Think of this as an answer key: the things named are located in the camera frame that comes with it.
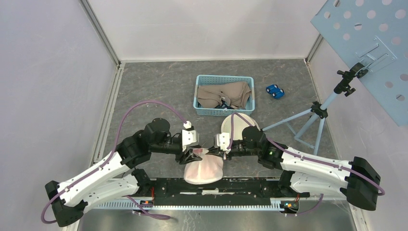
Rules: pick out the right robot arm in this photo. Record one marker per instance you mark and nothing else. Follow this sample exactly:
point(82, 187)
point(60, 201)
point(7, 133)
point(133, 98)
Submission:
point(305, 174)

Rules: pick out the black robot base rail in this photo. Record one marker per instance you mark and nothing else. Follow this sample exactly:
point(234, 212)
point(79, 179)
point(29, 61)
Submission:
point(227, 191)

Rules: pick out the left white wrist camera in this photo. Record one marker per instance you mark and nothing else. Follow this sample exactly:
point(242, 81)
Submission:
point(189, 136)

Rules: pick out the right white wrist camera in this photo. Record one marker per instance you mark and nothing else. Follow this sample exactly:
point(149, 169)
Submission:
point(222, 141)

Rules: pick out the blue tripod stand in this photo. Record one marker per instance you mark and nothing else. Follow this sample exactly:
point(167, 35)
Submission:
point(318, 111)

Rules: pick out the white cable tray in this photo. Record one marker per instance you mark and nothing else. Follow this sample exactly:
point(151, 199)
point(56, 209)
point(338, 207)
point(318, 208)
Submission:
point(124, 203)

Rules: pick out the beige bra in basket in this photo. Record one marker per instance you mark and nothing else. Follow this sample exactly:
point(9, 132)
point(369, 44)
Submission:
point(235, 95)

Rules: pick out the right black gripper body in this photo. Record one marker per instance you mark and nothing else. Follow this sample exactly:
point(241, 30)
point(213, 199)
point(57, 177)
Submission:
point(238, 149)

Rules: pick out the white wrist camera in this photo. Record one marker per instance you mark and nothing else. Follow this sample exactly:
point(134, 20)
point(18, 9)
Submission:
point(222, 141)
point(189, 136)

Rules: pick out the blue perforated panel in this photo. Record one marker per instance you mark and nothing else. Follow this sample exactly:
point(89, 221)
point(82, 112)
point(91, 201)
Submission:
point(375, 34)

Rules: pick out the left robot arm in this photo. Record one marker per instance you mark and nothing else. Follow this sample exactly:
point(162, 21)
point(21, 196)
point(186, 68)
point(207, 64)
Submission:
point(116, 174)

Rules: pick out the white mesh laundry bag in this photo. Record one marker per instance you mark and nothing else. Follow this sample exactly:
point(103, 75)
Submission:
point(208, 170)

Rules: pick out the blue toy car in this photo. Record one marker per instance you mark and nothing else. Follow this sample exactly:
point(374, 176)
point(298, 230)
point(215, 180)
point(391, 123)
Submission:
point(275, 91)

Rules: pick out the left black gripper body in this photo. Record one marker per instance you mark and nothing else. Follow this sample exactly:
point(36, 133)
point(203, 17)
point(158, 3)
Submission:
point(175, 149)

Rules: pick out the light blue plastic basket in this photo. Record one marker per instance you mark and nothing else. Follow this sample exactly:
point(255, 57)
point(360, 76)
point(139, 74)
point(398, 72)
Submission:
point(223, 110)

